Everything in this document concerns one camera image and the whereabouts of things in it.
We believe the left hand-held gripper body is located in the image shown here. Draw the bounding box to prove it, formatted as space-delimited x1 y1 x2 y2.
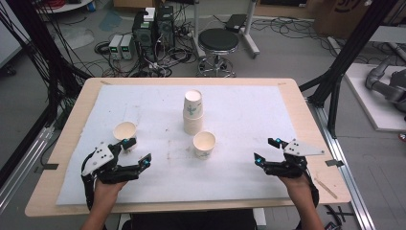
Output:
80 142 144 185

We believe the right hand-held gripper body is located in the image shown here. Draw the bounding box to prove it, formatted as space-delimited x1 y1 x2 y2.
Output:
263 137 326 179

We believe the single white paper cup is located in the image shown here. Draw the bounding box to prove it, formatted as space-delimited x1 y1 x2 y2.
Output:
112 121 139 151
192 130 217 160

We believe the stack of paper cups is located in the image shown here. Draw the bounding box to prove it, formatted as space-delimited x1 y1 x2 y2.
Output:
182 89 205 136

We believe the person's left hand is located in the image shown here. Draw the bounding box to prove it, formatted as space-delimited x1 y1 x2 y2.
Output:
94 177 129 206

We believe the person's right hand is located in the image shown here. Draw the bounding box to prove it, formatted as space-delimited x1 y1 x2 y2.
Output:
278 173 313 198

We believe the white foam mat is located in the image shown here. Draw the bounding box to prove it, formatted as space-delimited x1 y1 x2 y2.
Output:
56 83 300 206

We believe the white table leg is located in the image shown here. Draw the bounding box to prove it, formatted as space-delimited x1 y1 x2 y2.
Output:
255 208 268 230

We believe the wooden table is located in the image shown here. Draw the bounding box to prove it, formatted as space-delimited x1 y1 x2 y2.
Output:
24 77 352 219

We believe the person's dark clothing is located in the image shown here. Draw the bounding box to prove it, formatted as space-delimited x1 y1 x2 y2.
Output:
121 208 259 230

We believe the white platform board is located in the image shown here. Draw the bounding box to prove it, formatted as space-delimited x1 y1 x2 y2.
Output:
344 62 406 133

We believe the grey power supply unit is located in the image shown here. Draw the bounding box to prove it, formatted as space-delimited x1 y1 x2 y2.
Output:
120 34 135 61
108 34 124 60

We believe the black computer tower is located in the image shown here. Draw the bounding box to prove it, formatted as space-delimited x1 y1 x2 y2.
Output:
155 5 176 53
131 11 158 63

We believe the black round stool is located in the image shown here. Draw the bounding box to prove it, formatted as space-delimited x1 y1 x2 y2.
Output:
195 28 240 79

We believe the flat black device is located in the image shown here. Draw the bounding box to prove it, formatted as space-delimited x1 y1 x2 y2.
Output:
224 13 249 35

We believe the small white box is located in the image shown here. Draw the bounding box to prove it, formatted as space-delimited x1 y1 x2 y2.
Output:
143 7 157 23

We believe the cardboard box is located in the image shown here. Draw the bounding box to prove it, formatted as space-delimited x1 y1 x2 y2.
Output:
313 0 406 40

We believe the left hand-held gripper cable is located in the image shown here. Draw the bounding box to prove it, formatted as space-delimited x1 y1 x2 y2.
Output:
79 155 98 211

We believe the hand-held gripper cable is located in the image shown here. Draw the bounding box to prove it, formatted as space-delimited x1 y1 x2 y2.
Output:
305 164 321 209
79 155 98 211

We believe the right hand-held gripper cable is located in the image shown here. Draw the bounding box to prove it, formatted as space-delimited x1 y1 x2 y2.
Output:
305 164 321 209

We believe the aluminium rail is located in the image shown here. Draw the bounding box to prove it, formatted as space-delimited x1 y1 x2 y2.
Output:
306 98 377 230
0 125 56 215

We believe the black metal frame post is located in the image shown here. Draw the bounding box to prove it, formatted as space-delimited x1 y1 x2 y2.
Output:
5 0 83 128
299 0 400 139

